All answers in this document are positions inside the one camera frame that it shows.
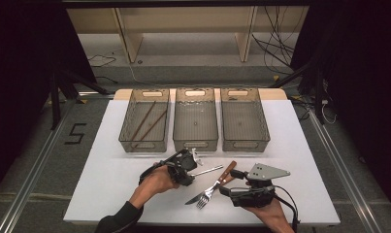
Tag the brown wooden chopstick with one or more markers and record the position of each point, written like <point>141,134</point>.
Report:
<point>151,128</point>
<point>143,120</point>

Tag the smoky clear plastic bin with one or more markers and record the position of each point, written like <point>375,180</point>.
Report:
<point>146,129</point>
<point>244,124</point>
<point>195,124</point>

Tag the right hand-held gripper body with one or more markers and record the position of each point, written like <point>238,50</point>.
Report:
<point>264,173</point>

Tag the black stand legs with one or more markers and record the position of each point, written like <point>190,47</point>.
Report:
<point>55,106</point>
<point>319,97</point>

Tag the black curtain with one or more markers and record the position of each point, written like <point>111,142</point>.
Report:
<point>361,81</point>
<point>21,64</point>

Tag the aluminium floor rail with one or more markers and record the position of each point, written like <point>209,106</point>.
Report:
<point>28,181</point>
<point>345,174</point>

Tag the metal spoon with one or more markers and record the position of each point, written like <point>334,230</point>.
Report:
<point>209,170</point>

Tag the white table cover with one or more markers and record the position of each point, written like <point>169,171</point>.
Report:
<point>118,181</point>

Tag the beige wooden shelf unit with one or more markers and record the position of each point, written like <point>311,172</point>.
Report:
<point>183,19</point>

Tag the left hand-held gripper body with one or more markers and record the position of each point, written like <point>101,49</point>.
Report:
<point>185,160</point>

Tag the person's left hand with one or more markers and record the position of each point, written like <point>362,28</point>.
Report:
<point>159,182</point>

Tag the person's right hand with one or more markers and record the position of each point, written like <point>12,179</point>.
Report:
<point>275,218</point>

